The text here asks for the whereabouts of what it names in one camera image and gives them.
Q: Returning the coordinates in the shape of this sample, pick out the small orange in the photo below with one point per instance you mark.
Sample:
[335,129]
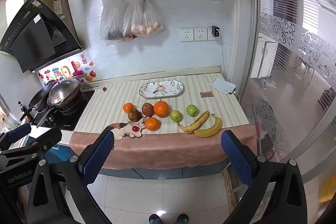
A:
[128,107]

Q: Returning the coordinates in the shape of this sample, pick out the brown square coaster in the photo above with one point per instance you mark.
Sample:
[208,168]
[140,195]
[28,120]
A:
[206,94]

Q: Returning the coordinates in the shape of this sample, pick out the large orange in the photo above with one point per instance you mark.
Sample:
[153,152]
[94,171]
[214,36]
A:
[161,108]

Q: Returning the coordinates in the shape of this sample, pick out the colourful wall sticker sheet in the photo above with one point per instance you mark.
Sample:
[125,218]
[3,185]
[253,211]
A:
[57,73]

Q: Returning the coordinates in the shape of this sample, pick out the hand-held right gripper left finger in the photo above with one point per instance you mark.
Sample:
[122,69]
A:
[99,155]

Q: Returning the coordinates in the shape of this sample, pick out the plastic bag of eggs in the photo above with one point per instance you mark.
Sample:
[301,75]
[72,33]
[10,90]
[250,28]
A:
[141,22]

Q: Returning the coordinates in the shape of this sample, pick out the person's left foot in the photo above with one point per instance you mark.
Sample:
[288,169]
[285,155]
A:
[155,219]

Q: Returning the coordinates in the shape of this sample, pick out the black range hood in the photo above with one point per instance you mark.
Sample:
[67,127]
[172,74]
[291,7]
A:
[26,40]

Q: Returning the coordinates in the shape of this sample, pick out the spotted yellow banana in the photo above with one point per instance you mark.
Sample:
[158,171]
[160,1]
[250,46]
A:
[197,123]

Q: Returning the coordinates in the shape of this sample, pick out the brown-red apple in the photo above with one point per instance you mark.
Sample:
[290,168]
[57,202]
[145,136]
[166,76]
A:
[134,114]
[147,108]

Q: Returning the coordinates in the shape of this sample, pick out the green apple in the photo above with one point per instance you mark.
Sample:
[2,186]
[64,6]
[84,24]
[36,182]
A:
[192,110]
[176,116]

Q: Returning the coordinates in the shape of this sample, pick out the person's right foot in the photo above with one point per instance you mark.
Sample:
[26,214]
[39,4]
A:
[182,219]

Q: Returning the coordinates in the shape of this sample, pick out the plastic bag with dark contents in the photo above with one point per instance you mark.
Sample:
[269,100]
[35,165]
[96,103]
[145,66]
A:
[113,19]

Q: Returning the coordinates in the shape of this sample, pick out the blue-grey base cabinet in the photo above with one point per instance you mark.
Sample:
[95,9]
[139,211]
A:
[157,173]

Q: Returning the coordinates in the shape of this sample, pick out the frosted pattern glass sliding door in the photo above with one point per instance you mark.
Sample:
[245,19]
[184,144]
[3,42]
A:
[278,24]

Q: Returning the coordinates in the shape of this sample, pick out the oval floral ceramic plate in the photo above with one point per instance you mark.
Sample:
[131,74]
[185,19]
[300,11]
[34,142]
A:
[147,89]

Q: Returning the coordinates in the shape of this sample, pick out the person's foot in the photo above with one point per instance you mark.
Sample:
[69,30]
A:
[182,219]
[155,219]

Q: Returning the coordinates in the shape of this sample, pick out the medium orange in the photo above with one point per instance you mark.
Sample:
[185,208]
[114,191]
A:
[152,123]

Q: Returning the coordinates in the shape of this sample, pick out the black plug-in charger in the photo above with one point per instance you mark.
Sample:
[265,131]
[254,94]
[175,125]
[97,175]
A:
[215,31]

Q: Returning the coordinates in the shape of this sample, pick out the black frying pan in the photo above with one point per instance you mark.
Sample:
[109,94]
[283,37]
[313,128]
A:
[39,102]

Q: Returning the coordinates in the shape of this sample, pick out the white wall outlet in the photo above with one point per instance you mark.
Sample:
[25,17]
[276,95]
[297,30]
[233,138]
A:
[186,35]
[209,36]
[200,34]

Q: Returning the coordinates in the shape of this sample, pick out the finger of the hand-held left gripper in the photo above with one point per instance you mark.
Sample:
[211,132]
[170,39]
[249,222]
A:
[50,138]
[18,132]

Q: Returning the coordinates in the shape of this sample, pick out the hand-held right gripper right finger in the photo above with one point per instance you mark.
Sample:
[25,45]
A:
[236,155]

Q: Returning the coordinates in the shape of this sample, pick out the metallic gas water heater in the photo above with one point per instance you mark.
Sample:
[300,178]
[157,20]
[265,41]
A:
[56,3]

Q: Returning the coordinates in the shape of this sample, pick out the white cabinet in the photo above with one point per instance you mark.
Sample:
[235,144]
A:
[263,58]

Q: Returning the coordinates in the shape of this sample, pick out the red tomato wall sticker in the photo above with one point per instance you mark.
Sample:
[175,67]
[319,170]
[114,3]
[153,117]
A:
[92,73]

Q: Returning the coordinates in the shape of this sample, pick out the black glass gas stove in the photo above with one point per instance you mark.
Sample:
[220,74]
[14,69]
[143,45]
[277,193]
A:
[76,114]

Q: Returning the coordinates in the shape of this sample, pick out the steel wok with lid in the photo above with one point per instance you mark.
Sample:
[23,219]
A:
[65,90]

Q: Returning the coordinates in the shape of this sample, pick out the striped cat print mat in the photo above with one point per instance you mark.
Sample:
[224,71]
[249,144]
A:
[110,103]

